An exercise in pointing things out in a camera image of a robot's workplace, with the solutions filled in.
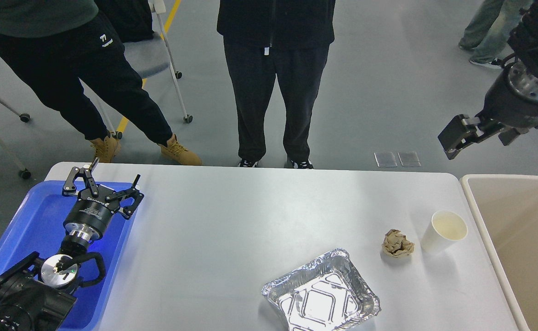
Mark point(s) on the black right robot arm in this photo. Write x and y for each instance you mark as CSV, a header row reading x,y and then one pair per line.
x,y
524,42

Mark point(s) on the aluminium foil tray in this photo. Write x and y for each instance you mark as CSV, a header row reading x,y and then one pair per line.
x,y
326,294

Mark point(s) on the blue plastic tray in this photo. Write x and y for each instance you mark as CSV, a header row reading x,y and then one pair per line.
x,y
38,226

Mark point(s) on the beige plastic bin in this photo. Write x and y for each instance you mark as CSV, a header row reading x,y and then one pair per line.
x,y
505,209

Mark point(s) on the crumpled brown paper ball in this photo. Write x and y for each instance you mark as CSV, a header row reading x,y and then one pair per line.
x,y
396,244

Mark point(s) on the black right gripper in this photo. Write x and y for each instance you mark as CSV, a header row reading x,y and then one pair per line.
x,y
511,102

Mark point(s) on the person in grey jeans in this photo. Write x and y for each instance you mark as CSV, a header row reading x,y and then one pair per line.
x,y
488,31

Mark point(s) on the metal floor plate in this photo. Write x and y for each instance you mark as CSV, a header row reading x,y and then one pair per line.
x,y
385,159
409,159

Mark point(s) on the white paper cup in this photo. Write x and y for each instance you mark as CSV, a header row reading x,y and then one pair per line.
x,y
444,229

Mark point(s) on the person in tan boots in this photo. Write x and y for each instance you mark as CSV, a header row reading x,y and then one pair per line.
x,y
57,46

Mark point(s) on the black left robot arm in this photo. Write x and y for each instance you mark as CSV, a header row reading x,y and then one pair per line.
x,y
58,256

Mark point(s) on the person in black clothes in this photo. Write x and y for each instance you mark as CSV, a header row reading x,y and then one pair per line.
x,y
275,41

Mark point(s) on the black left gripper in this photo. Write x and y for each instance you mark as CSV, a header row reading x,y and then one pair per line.
x,y
89,212

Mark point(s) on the left metal floor plate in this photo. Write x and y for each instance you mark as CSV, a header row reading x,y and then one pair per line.
x,y
385,159

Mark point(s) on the grey folding chair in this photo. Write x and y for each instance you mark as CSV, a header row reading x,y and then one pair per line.
x,y
139,24

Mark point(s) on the right metal floor plate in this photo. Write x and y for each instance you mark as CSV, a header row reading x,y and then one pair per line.
x,y
409,159

